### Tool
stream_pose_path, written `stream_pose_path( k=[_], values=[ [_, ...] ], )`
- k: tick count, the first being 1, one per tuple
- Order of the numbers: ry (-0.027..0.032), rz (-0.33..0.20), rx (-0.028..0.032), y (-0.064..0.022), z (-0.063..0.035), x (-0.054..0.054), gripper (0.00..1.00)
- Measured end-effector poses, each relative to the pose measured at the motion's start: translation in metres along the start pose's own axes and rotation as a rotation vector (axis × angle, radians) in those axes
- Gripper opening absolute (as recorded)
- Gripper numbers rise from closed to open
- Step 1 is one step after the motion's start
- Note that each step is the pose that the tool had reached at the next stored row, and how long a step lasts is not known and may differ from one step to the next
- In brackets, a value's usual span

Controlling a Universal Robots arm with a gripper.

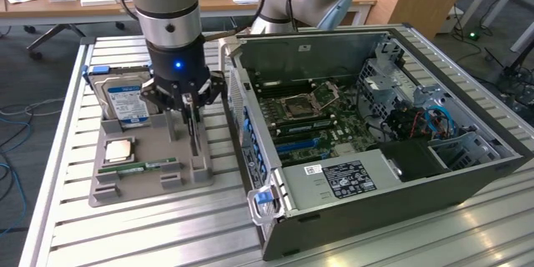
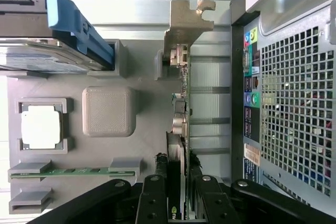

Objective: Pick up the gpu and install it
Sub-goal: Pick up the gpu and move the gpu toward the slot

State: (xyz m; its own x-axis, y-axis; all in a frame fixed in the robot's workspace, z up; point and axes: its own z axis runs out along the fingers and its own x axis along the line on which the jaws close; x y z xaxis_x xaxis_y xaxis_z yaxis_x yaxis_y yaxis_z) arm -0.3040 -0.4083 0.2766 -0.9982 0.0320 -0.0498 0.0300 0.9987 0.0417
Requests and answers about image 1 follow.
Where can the hard disk in blue carrier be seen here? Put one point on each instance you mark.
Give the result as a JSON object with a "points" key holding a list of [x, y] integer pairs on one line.
{"points": [[124, 104]]}

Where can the black tripod stand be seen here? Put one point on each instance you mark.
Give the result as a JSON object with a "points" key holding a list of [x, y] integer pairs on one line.
{"points": [[510, 68]]}

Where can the grey parts rack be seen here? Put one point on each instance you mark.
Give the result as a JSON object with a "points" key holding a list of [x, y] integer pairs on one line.
{"points": [[145, 185]]}

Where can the device with green light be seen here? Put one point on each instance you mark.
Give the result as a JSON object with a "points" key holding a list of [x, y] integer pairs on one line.
{"points": [[473, 34]]}

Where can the silver chipset heatsink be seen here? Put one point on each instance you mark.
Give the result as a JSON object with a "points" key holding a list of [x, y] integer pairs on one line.
{"points": [[344, 149]]}

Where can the blue expansion slot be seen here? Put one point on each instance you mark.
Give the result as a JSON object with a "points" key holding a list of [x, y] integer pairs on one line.
{"points": [[296, 145]]}

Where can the CPU socket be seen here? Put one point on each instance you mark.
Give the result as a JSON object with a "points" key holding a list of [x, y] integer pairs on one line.
{"points": [[298, 107]]}

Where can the graphics card with metal bracket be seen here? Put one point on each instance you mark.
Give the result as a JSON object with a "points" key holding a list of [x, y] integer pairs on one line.
{"points": [[194, 135]]}

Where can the green motherboard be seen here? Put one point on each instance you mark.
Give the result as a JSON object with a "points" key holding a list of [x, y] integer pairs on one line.
{"points": [[354, 129]]}

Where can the grey power supply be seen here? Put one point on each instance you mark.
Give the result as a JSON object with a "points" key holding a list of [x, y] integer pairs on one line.
{"points": [[316, 185]]}

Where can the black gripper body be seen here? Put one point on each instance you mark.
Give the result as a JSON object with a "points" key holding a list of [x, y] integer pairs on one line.
{"points": [[179, 60]]}

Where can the silver CPU chip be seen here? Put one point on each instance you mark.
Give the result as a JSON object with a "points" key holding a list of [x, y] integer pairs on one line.
{"points": [[116, 151]]}

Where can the blue case latch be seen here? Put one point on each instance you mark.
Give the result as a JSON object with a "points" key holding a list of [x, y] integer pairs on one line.
{"points": [[263, 199]]}

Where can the metal drive cage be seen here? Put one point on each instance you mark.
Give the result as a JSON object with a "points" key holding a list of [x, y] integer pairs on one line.
{"points": [[391, 98]]}

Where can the open grey PC case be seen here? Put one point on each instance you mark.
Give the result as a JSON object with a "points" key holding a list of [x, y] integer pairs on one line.
{"points": [[375, 204]]}

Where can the metal socket cover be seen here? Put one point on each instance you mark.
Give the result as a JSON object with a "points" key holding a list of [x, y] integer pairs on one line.
{"points": [[327, 95]]}

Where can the blue card retention clip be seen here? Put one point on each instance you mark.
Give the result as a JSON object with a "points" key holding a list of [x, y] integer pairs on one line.
{"points": [[262, 170]]}

